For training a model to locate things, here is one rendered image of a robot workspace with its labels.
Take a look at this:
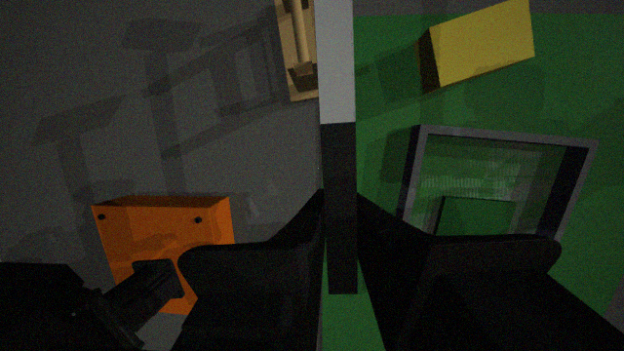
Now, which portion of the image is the green flat mat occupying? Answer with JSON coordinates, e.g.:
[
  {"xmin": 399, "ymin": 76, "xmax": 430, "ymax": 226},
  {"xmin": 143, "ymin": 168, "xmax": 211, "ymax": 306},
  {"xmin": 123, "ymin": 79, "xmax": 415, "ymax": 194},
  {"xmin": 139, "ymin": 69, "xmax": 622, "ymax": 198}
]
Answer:
[{"xmin": 323, "ymin": 13, "xmax": 624, "ymax": 351}]

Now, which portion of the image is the yellow rectangular block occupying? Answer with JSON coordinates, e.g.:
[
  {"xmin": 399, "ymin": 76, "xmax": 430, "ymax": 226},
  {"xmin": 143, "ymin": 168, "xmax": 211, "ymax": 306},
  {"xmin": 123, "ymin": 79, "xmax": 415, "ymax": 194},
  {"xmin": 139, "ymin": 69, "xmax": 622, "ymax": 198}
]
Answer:
[{"xmin": 413, "ymin": 0, "xmax": 535, "ymax": 95}]

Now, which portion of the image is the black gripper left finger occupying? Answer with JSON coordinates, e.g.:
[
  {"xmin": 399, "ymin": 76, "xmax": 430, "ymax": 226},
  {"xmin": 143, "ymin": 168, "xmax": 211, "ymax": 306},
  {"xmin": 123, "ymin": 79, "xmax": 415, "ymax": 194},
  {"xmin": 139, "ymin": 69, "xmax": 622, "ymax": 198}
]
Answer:
[{"xmin": 177, "ymin": 188, "xmax": 326, "ymax": 351}]

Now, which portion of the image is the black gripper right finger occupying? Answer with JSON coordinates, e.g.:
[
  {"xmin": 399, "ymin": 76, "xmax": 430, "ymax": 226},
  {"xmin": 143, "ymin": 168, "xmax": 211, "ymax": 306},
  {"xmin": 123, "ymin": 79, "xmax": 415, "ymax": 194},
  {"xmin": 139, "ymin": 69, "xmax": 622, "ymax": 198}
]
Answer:
[{"xmin": 357, "ymin": 192, "xmax": 562, "ymax": 351}]

